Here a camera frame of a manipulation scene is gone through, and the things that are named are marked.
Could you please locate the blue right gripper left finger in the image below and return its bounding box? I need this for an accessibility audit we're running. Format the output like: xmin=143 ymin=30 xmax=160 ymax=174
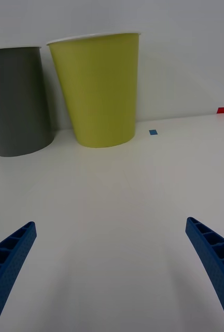
xmin=0 ymin=220 xmax=38 ymax=332

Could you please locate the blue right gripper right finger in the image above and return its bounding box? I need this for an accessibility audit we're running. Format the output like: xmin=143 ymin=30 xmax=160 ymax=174
xmin=185 ymin=216 xmax=224 ymax=332

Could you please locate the grey plastic waste bin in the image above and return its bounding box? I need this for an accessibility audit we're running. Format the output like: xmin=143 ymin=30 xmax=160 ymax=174
xmin=0 ymin=46 xmax=55 ymax=158

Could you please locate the yellow-green plastic waste bin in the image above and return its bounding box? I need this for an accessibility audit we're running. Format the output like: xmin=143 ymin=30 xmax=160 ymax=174
xmin=46 ymin=32 xmax=142 ymax=149

